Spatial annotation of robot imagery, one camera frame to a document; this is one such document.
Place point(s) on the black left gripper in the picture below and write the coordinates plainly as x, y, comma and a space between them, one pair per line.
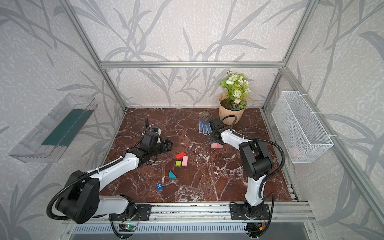
163, 145

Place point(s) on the pink block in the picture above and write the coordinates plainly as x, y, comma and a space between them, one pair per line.
216, 146
185, 161

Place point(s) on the red wood block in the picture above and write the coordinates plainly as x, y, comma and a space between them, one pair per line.
180, 155

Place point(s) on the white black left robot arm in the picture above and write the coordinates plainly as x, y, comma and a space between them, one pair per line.
80, 199

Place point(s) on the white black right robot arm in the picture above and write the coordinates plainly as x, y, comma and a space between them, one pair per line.
257, 164

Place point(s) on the pink block beside green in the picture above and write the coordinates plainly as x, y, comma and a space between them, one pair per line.
185, 161

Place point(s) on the teal triangle wood block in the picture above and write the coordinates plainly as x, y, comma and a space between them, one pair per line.
172, 175

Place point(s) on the blue dotted work glove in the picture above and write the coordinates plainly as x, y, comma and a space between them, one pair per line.
204, 126

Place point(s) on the brown plastic slotted scoop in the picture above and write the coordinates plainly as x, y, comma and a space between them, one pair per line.
205, 116

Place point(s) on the blue letter cube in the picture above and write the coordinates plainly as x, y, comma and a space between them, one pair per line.
160, 186

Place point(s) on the green white artificial flowers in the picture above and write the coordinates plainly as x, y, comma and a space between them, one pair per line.
237, 91

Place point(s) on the pink object in basket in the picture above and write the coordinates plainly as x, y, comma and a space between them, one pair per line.
295, 153

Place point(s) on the green circuit board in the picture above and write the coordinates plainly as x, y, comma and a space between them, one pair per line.
127, 227

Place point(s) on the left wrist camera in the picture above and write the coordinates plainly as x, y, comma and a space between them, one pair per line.
156, 134

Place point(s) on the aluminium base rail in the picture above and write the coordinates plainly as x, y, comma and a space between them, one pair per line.
221, 212

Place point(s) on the white wire mesh basket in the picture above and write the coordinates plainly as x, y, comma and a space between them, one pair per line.
300, 127

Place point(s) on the aluminium cage frame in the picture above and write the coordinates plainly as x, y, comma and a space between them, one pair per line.
363, 184

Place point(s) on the clear plastic wall tray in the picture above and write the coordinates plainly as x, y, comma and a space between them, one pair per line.
48, 141

